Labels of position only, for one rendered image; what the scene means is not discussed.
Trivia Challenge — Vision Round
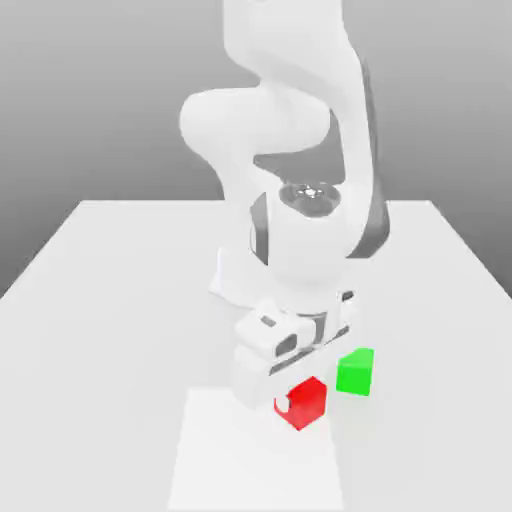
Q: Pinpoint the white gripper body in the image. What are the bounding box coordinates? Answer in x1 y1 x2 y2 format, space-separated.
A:
231 325 356 411

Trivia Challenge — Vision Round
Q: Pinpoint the small red cube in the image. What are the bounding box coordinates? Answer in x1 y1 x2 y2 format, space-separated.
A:
273 375 329 433

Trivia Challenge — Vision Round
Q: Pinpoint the small green cube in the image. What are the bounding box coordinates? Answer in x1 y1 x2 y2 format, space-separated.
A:
335 346 376 398

